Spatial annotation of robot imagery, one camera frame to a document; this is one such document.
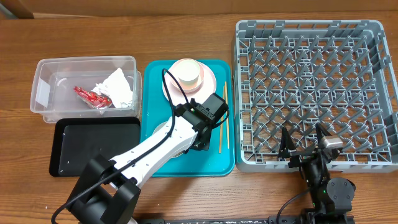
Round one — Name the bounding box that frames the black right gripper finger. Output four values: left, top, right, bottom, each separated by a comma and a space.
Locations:
278, 127, 295, 158
315, 123, 331, 143

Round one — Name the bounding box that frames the grey bowl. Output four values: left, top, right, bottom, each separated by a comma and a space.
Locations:
152, 121, 183, 158

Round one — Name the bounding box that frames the white napkin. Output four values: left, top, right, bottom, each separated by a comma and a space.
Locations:
92, 68, 133, 108

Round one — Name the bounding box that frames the red snack wrapper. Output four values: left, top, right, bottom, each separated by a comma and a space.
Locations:
73, 86, 112, 109

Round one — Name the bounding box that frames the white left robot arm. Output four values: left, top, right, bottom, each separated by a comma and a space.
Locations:
51, 93, 229, 223

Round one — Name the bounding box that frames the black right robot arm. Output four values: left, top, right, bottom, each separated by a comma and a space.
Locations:
275, 123, 356, 223

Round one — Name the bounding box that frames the grey dishwasher rack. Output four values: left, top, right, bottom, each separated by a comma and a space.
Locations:
233, 20, 397, 172

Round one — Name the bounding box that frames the teal plastic tray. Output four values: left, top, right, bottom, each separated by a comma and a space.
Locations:
141, 59, 235, 177

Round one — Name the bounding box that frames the pink plate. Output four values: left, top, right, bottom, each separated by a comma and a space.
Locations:
165, 58, 216, 106

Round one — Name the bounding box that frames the left wooden chopstick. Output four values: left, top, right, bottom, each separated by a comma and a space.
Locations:
218, 85, 225, 154

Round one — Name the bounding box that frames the wooden chopstick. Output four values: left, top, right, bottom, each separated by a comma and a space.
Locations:
218, 85, 225, 154
224, 82, 230, 149

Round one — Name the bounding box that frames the right wooden chopstick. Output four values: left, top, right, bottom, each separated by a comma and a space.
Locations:
224, 82, 230, 149

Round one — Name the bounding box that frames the pale green cup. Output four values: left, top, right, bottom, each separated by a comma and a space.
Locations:
174, 58, 201, 85

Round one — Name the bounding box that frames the black tray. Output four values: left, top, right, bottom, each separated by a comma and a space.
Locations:
49, 117, 141, 177

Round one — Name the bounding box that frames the clear plastic bin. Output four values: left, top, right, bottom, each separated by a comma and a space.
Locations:
30, 55, 142, 123

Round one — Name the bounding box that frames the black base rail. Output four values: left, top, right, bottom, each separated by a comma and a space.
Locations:
136, 216, 355, 224

